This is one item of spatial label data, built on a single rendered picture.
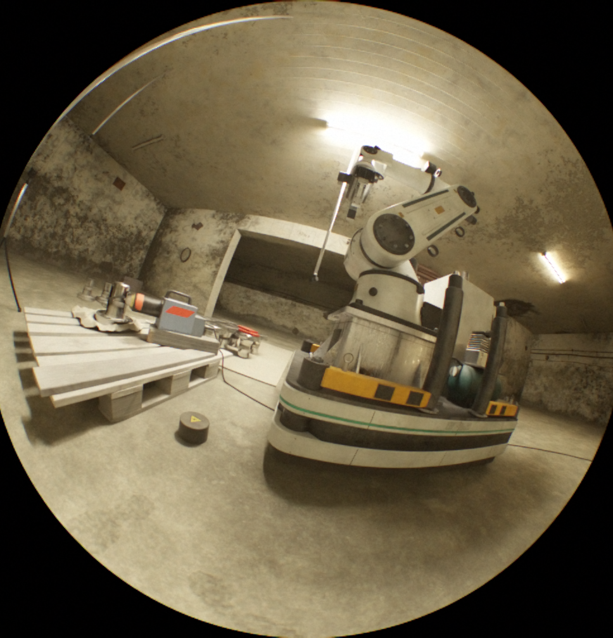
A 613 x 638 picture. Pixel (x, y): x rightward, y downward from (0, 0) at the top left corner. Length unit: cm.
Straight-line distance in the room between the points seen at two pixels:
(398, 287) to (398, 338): 22
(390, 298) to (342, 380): 46
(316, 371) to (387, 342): 38
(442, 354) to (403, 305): 30
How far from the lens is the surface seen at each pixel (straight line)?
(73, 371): 68
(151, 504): 55
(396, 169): 154
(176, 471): 62
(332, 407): 55
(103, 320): 123
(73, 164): 616
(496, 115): 275
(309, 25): 258
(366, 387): 58
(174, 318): 114
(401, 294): 89
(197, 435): 70
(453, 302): 74
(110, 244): 655
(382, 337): 80
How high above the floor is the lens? 48
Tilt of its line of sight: 3 degrees up
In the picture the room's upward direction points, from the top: 17 degrees clockwise
